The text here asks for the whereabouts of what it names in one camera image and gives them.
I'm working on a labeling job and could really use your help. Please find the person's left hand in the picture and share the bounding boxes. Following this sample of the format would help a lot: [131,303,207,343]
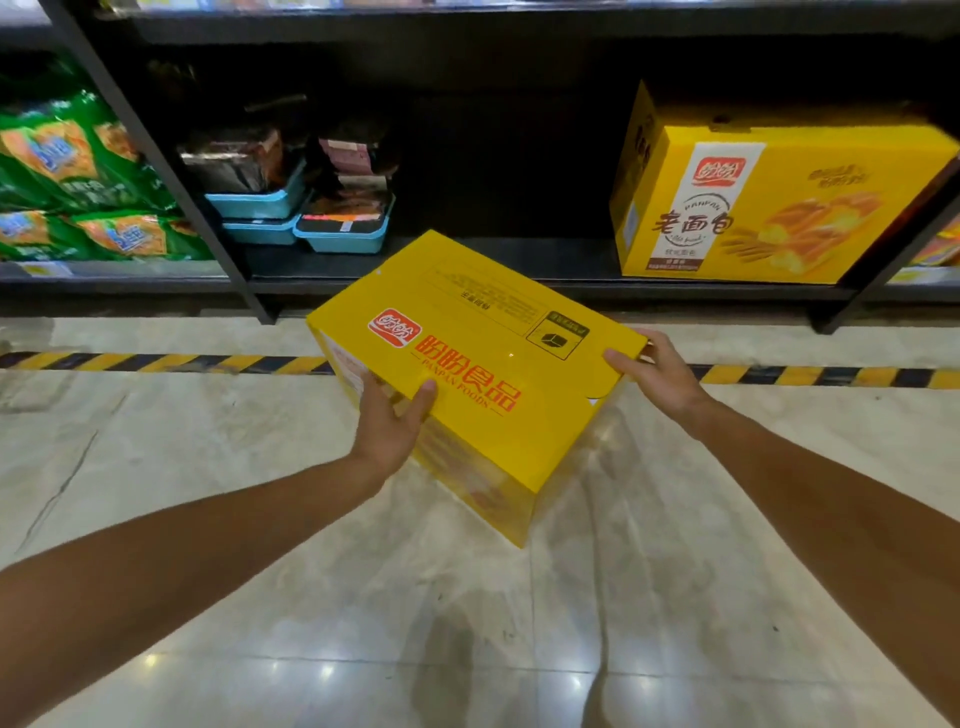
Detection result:
[348,370,440,489]

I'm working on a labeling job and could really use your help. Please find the person's right hand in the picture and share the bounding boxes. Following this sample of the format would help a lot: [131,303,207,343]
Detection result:
[603,327,719,437]

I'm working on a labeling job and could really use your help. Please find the yellow bread box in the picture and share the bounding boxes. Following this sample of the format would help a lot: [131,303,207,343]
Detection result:
[610,82,960,287]
[306,228,650,546]

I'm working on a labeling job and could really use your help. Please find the black metal shelf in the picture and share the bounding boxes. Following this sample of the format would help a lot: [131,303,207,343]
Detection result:
[0,0,960,335]

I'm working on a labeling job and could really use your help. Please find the green cracker packets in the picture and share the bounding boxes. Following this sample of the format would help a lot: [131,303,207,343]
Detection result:
[0,60,212,264]

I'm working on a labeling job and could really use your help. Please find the person's right forearm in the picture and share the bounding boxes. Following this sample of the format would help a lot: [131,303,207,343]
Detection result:
[690,393,960,722]

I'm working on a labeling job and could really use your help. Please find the person's left forearm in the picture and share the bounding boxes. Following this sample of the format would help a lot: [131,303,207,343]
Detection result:
[0,450,389,728]

